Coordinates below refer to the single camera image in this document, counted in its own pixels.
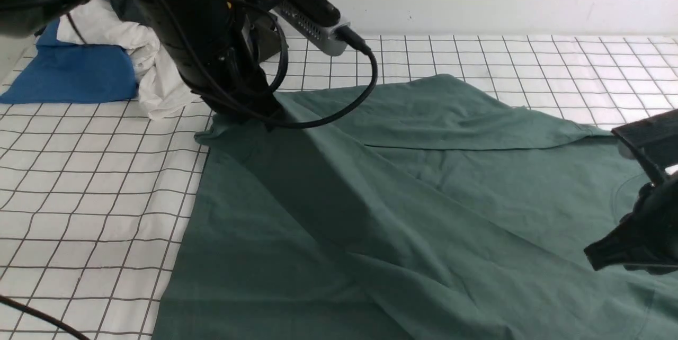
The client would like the green long-sleeve top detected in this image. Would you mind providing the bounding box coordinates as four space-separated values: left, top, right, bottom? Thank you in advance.
153 75 677 339

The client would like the white grid tablecloth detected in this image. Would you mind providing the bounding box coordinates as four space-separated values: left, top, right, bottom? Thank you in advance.
2 35 676 339

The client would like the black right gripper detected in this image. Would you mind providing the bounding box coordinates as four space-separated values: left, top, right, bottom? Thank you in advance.
584 174 677 275

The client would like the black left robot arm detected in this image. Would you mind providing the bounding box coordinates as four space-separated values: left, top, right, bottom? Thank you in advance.
2 0 293 128

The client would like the white garment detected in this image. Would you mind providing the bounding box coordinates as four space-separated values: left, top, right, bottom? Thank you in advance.
57 0 199 121

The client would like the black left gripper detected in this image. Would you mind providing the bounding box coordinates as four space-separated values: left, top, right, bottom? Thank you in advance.
154 0 287 121

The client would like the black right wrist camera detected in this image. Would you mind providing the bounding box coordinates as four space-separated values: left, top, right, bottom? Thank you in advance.
612 109 677 174

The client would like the blue garment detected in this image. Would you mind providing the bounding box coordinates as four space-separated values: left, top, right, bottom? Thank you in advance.
1 21 137 104

